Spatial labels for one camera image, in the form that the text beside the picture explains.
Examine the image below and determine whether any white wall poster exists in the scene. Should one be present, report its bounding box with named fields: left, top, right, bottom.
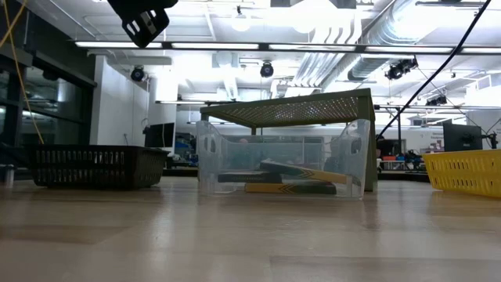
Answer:
left=430, top=132, right=445, bottom=152

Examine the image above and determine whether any black ceiling spotlight cluster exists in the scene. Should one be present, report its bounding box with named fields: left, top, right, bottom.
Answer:
left=384, top=57, right=419, bottom=81

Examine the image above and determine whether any long ceiling light strip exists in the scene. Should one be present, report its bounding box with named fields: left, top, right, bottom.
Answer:
left=74, top=40, right=501, bottom=56

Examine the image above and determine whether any yellow extension cord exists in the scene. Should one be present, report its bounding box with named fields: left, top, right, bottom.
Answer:
left=0, top=0, right=45, bottom=145

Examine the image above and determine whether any small silver cylinder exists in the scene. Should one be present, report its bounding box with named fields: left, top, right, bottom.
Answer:
left=3, top=164, right=16, bottom=187

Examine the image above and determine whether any Crayola crayon box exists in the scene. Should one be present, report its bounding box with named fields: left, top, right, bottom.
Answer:
left=243, top=182, right=338, bottom=196
left=217, top=171, right=283, bottom=184
left=258, top=158, right=363, bottom=187

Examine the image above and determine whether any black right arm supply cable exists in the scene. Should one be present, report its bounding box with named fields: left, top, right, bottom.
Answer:
left=376, top=0, right=493, bottom=140

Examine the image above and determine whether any green perforated metal shelf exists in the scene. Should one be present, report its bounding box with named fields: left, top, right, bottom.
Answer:
left=199, top=88, right=379, bottom=193

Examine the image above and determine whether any yellow plastic basket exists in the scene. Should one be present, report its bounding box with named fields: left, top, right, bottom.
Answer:
left=421, top=148, right=501, bottom=199

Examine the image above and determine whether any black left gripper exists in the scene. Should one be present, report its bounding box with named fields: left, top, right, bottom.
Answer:
left=106, top=0, right=180, bottom=49

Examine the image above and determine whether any black mesh basket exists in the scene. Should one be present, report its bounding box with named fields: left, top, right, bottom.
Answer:
left=26, top=143, right=170, bottom=192

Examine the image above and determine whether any person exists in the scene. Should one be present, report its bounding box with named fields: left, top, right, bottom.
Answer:
left=236, top=137, right=251, bottom=157

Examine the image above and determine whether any thin black pole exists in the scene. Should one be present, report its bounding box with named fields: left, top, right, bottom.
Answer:
left=396, top=109, right=402, bottom=157

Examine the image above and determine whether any clear plastic bin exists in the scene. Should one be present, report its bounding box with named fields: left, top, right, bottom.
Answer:
left=194, top=118, right=372, bottom=201

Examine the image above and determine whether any black computer monitor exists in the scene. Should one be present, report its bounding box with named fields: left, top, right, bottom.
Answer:
left=442, top=122, right=483, bottom=153
left=143, top=121, right=176, bottom=149

